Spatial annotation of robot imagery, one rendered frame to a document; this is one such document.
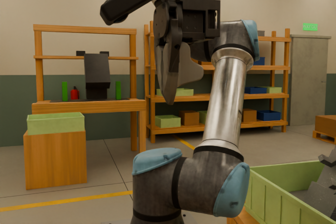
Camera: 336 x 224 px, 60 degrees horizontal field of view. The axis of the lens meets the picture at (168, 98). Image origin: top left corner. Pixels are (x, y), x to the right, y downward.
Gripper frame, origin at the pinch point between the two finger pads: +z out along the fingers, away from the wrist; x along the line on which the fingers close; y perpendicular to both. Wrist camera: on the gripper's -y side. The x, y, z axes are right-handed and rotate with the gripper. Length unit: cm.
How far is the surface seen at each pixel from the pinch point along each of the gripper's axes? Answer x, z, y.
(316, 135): 403, 120, 433
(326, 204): 31, 40, 65
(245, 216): 48, 50, 46
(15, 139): 522, 115, -115
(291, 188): 51, 43, 69
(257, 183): 45, 36, 48
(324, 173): 42, 34, 75
